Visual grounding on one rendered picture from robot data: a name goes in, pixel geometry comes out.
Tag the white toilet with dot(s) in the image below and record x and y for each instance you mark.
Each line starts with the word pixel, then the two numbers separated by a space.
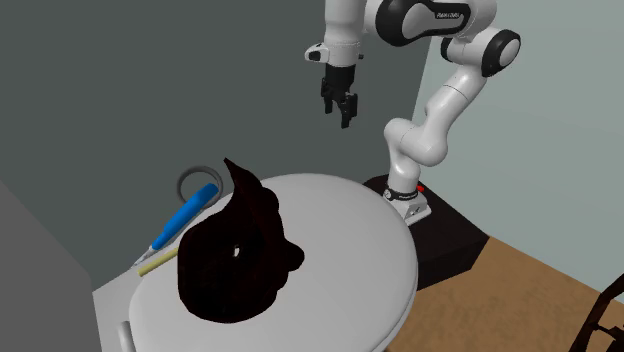
pixel 341 273

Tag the dark robot stand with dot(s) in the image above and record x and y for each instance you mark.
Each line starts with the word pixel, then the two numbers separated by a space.
pixel 448 239

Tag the pale yellow stick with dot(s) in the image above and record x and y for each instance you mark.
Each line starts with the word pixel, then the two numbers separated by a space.
pixel 157 262

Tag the blue pen with silver tip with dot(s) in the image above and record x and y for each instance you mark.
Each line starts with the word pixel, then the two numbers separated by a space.
pixel 183 219

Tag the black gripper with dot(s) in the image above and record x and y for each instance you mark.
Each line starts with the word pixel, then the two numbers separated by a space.
pixel 340 78

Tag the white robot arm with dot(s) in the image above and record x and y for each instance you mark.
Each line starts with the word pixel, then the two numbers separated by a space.
pixel 438 112

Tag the black pointed hat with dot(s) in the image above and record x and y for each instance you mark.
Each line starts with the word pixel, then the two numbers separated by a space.
pixel 229 273

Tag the dark wooden chair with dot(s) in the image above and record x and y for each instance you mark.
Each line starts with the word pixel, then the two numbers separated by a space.
pixel 597 317

